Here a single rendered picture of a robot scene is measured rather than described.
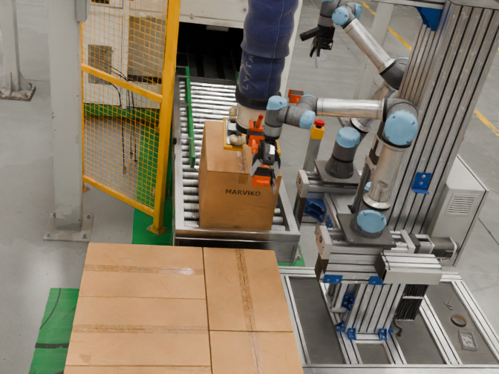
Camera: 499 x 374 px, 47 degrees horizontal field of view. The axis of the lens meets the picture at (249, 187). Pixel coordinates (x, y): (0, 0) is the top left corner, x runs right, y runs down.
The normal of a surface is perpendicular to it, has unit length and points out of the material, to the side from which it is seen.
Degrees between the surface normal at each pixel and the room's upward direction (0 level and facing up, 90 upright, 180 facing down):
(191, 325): 0
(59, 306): 0
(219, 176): 90
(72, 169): 90
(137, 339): 0
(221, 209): 90
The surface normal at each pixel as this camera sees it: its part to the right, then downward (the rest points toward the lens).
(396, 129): -0.25, 0.36
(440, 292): 0.15, -0.84
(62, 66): 0.13, 0.55
